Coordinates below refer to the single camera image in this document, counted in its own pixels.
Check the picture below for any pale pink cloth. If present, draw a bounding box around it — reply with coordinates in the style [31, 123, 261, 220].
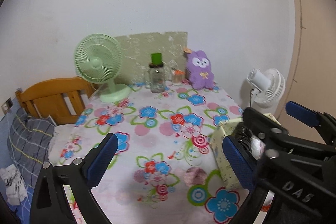
[249, 135, 266, 160]

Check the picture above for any wooden bed headboard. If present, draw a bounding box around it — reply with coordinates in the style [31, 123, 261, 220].
[15, 77, 95, 125]

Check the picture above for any white standing fan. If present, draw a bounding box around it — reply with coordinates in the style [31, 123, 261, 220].
[247, 68, 286, 109]

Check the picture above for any black crinkled cloth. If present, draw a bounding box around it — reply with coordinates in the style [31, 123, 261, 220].
[232, 123, 254, 147]

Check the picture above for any glass jar with green lid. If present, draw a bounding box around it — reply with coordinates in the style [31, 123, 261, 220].
[145, 52, 167, 94]

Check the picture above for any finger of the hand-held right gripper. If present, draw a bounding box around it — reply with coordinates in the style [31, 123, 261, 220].
[243, 107, 336, 153]
[285, 101, 336, 143]

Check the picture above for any crumpled white cloth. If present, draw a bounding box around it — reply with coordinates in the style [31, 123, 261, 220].
[0, 164, 28, 206]

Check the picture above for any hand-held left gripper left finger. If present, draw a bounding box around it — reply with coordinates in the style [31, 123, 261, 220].
[30, 133, 118, 224]

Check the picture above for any yellow printed box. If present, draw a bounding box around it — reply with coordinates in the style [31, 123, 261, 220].
[209, 112, 282, 190]

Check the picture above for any small jar with orange lid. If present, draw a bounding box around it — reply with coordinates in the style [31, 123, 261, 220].
[172, 69, 184, 84]

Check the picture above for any purple plush bunny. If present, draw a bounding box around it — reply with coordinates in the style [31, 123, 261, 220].
[184, 48, 215, 90]

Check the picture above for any beige door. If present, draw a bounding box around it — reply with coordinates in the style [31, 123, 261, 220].
[278, 0, 336, 119]

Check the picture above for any green patterned board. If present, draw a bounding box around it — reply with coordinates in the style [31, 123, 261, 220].
[113, 31, 189, 84]

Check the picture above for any grey plaid pillow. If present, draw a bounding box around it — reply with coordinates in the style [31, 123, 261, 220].
[8, 107, 57, 169]

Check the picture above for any wall outlet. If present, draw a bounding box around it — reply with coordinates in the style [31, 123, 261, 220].
[1, 98, 13, 111]

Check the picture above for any green desk fan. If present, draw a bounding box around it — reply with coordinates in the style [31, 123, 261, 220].
[74, 33, 131, 103]

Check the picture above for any blue bed sheet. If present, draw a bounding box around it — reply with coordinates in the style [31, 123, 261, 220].
[0, 114, 36, 224]

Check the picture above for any floral tablecloth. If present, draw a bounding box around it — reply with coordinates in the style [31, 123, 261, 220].
[49, 81, 273, 224]

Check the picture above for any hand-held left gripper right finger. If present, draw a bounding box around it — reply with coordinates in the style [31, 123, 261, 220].
[223, 135, 273, 224]

